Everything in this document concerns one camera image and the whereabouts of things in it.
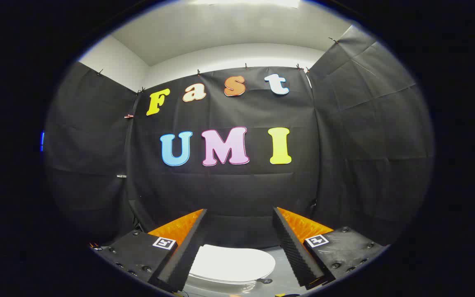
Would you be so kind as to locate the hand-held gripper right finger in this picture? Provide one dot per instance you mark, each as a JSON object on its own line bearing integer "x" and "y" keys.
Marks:
{"x": 293, "y": 251}

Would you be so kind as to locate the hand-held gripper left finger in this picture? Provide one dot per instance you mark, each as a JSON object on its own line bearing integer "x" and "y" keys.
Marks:
{"x": 188, "y": 251}

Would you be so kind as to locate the white toilet lid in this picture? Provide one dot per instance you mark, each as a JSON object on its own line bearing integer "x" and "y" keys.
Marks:
{"x": 233, "y": 262}

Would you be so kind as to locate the ceiling light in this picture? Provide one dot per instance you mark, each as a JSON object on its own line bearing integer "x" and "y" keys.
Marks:
{"x": 245, "y": 2}

